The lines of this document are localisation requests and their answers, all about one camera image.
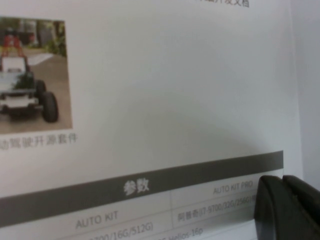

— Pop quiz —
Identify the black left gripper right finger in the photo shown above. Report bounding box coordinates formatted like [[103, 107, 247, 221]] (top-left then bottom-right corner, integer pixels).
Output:
[[282, 174, 320, 215]]

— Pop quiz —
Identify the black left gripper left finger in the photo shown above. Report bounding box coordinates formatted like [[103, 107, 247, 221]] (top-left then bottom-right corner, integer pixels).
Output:
[[253, 175, 320, 240]]

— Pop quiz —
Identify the robot catalog book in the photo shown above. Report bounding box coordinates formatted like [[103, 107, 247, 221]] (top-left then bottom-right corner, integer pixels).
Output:
[[0, 0, 320, 240]]

